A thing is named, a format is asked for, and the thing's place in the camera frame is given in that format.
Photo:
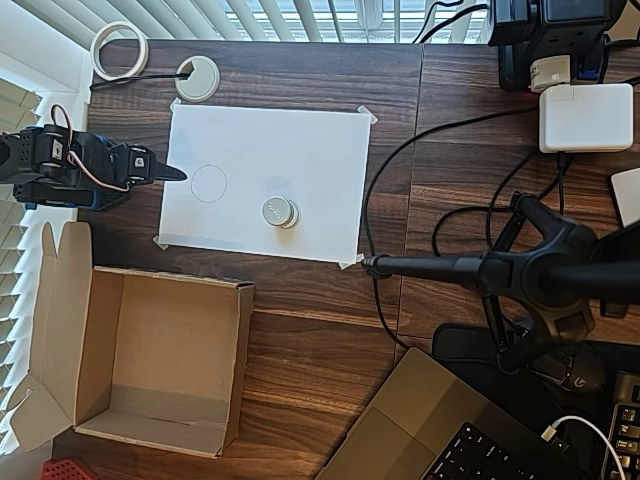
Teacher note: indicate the masking tape roll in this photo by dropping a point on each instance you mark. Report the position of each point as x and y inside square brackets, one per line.
[120, 75]

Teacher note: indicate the white flat device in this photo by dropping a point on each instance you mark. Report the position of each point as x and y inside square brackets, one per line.
[627, 197]

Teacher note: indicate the open cardboard box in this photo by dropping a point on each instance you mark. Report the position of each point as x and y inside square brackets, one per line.
[165, 325]

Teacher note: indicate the black tripod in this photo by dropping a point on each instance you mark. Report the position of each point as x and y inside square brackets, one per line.
[545, 270]

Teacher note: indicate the white vertical blinds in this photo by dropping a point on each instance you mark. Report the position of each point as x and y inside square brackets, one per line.
[175, 20]
[15, 260]

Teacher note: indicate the white paper sheet with circles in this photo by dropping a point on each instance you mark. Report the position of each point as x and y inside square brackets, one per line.
[275, 150]

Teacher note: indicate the masking tape piece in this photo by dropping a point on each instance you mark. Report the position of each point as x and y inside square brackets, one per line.
[350, 262]
[161, 242]
[176, 104]
[367, 115]

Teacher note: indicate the small white plug adapter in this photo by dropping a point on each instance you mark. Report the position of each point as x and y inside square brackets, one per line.
[550, 72]

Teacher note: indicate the small silver cylindrical tin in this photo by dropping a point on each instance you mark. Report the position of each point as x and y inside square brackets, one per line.
[277, 210]

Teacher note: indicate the grey laptop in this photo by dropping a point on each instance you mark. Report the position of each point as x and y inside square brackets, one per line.
[415, 400]

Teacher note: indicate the black mouse pad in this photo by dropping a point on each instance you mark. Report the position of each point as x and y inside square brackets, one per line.
[455, 345]

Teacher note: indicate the black keyboard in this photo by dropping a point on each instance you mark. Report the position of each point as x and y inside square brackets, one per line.
[627, 435]

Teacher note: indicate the blue plug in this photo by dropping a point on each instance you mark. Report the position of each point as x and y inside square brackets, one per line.
[590, 62]

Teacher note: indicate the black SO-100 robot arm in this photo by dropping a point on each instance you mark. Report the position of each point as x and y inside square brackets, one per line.
[95, 155]

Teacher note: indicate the red leader robot arm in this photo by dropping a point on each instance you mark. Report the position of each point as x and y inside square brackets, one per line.
[62, 470]

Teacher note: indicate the black power strip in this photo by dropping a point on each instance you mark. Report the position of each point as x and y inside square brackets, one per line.
[575, 35]

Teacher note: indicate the white square power adapter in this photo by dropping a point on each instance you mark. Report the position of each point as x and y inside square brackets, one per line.
[585, 120]

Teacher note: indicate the black computer mouse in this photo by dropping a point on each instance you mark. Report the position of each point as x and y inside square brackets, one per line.
[582, 382]

